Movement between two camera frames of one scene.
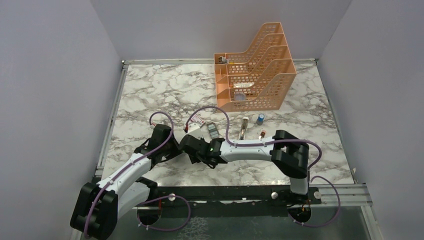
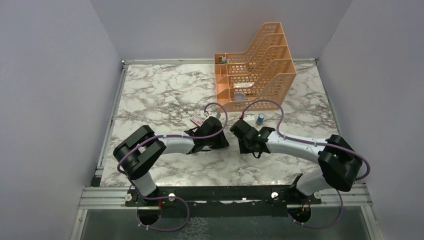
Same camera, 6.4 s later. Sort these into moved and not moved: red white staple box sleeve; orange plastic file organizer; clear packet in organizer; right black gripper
Moved: right black gripper
Not moved: red white staple box sleeve; clear packet in organizer; orange plastic file organizer
